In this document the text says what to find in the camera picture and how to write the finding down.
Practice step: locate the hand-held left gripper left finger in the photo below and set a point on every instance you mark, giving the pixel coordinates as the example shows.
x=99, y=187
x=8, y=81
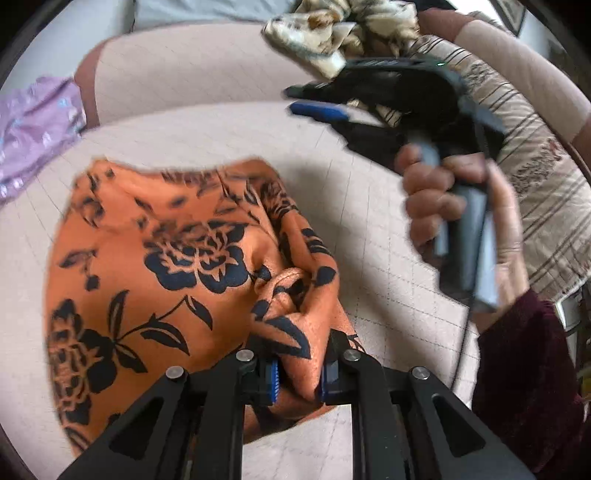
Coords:
x=272, y=378

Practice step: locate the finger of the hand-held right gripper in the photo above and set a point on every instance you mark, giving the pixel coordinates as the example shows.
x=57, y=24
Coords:
x=318, y=110
x=314, y=90

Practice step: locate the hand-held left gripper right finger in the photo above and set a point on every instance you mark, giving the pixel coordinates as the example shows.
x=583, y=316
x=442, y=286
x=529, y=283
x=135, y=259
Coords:
x=328, y=383

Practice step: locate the orange floral blouse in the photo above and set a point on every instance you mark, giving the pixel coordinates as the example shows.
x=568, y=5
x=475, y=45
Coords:
x=161, y=277

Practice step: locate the person's right forearm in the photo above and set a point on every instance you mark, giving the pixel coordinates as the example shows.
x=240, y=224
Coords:
x=526, y=392

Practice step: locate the person's right hand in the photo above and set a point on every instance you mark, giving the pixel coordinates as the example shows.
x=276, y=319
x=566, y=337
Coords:
x=429, y=203

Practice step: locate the beige floral crumpled cloth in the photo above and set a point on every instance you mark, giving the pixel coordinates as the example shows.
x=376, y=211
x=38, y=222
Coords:
x=318, y=32

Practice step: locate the framed painting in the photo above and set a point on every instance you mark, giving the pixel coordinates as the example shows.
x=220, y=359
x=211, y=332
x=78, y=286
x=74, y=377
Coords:
x=508, y=14

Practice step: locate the pink sofa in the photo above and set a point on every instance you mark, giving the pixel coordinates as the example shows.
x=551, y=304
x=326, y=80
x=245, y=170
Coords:
x=184, y=69

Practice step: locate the grey pillow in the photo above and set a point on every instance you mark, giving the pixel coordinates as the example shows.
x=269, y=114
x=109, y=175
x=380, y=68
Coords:
x=207, y=11

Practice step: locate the purple floral cloth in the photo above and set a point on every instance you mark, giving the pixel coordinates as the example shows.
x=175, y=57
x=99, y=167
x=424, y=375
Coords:
x=37, y=124

